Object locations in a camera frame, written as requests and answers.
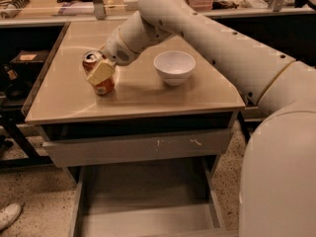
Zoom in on white shoe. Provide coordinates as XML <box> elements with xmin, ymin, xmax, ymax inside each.
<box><xmin>0</xmin><ymin>203</ymin><xmax>22</xmax><ymax>231</ymax></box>

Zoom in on grey drawer cabinet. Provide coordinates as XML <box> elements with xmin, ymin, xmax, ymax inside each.
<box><xmin>21</xmin><ymin>17</ymin><xmax>249</xmax><ymax>237</ymax></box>

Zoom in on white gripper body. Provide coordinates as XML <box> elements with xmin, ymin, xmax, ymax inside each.
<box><xmin>101</xmin><ymin>27</ymin><xmax>138</xmax><ymax>66</ymax></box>

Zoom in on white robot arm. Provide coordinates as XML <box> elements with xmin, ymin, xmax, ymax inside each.
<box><xmin>87</xmin><ymin>0</ymin><xmax>316</xmax><ymax>237</ymax></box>

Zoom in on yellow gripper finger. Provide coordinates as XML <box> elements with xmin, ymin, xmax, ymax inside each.
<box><xmin>86</xmin><ymin>58</ymin><xmax>117</xmax><ymax>86</ymax></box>

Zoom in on orange soda can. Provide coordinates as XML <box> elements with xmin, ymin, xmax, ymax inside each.
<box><xmin>82</xmin><ymin>50</ymin><xmax>115</xmax><ymax>96</ymax></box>

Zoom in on open grey middle drawer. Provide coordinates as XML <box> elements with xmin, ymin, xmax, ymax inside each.
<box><xmin>69</xmin><ymin>157</ymin><xmax>238</xmax><ymax>237</ymax></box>

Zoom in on black box with label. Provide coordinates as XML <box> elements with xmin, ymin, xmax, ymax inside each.
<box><xmin>10</xmin><ymin>49</ymin><xmax>49</xmax><ymax>70</ymax></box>

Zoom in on grey top drawer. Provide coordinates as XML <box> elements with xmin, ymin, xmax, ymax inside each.
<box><xmin>43</xmin><ymin>128</ymin><xmax>232</xmax><ymax>167</ymax></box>

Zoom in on grey metal post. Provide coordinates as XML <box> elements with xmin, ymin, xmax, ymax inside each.
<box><xmin>92</xmin><ymin>0</ymin><xmax>106</xmax><ymax>20</ymax></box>

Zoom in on white bowl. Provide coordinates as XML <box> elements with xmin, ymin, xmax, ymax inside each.
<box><xmin>153</xmin><ymin>50</ymin><xmax>196</xmax><ymax>86</ymax></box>

